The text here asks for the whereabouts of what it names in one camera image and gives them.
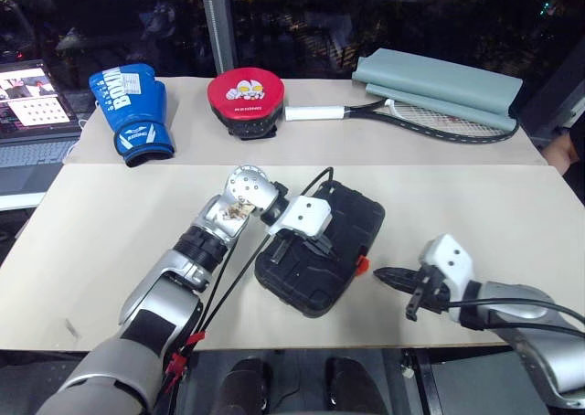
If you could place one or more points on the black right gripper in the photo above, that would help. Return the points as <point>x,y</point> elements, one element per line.
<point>432,296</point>

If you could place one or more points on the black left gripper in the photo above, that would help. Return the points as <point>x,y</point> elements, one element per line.
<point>322,247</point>

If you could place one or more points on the black plastic tool case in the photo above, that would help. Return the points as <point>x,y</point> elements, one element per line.
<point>320,287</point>

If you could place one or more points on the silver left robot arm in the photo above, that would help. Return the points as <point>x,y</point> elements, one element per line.
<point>155,291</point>

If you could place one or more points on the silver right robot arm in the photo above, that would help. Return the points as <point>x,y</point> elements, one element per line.
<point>548,364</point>

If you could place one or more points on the black table leg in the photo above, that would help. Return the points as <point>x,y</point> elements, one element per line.
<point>418,387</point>

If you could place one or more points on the dark rounded shape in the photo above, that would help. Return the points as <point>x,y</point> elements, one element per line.
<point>244,387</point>
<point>349,387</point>

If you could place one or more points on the black white tennis racket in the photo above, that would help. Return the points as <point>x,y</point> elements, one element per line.
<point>315,112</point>

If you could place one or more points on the red round punching pad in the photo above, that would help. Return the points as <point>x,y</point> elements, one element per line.
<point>247,95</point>

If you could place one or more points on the grey folded mat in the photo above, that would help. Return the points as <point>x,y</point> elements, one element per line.
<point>439,83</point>

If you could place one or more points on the bystander person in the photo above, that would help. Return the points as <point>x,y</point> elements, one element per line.
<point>560,152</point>

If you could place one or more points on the blue boxing glove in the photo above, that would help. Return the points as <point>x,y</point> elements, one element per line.
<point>132,113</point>

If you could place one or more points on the open laptop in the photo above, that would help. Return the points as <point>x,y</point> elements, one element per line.
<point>32,154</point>

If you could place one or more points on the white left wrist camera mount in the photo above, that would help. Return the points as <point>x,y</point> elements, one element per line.
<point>304,216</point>

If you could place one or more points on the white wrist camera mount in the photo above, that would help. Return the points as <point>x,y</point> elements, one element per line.
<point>304,216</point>
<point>450,259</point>

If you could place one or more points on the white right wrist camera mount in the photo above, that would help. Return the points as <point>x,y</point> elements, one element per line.
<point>450,259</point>

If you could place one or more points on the grey window post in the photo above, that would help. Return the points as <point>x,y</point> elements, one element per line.
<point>221,22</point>

